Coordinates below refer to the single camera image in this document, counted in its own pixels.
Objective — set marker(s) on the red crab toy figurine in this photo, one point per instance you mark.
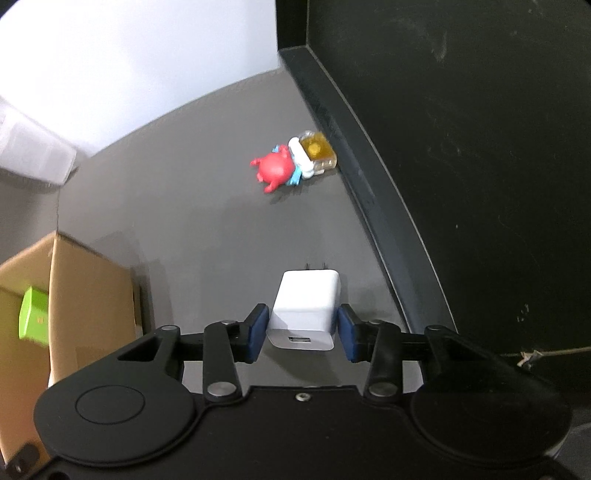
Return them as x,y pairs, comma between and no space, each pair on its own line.
276,168

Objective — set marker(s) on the yellow clear block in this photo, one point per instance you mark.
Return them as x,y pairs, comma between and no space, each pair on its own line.
318,148

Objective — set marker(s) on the black back panel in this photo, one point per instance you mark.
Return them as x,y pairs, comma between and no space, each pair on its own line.
461,138

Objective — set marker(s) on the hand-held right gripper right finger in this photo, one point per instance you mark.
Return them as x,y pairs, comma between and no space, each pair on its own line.
348,337

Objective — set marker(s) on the white wall charger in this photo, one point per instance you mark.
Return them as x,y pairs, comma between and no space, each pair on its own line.
304,300

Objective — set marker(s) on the brown cardboard box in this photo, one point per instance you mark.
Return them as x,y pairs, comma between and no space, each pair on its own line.
87,295

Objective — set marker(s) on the white translucent bottle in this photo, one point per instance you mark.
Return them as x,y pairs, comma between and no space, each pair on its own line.
32,147

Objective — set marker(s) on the green small box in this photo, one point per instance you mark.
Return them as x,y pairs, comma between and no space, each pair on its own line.
33,316

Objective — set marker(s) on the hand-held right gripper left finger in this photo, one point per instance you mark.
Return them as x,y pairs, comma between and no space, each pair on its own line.
256,334

